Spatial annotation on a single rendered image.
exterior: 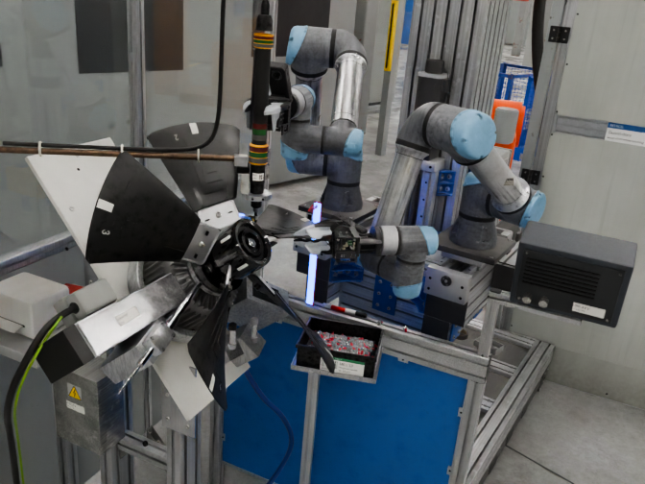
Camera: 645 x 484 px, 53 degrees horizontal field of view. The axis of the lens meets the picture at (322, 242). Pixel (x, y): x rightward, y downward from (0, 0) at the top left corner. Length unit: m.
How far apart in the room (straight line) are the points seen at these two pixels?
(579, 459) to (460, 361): 1.31
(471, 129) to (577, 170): 1.54
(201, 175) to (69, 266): 0.73
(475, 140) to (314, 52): 0.61
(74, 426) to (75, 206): 0.58
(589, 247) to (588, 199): 1.49
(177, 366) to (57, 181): 0.50
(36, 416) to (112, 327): 0.97
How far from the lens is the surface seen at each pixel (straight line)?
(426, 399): 1.99
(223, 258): 1.44
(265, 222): 1.69
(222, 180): 1.56
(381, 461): 2.18
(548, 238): 1.68
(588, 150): 3.11
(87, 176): 1.65
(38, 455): 2.37
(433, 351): 1.89
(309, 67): 2.04
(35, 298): 1.82
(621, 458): 3.19
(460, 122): 1.64
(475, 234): 2.08
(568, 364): 3.46
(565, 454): 3.09
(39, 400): 2.27
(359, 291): 2.32
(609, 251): 1.68
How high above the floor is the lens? 1.77
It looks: 22 degrees down
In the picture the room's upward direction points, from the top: 5 degrees clockwise
